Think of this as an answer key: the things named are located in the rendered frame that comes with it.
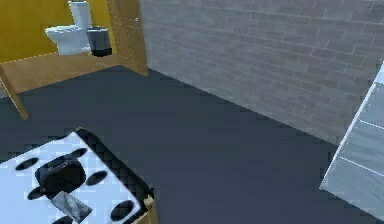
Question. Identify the wooden room door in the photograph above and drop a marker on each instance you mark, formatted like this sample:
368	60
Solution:
128	36

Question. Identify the grey bin with black base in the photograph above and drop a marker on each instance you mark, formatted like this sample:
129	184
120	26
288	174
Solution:
98	40

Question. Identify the white table with black spots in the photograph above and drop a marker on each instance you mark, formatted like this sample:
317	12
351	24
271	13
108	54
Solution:
100	196

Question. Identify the white toilet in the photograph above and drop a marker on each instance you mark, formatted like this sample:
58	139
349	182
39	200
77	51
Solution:
68	38

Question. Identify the grey flat rectangular object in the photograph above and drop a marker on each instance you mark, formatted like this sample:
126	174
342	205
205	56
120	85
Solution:
71	206

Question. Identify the pale grey chest of drawers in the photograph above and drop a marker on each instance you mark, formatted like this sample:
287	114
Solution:
363	156

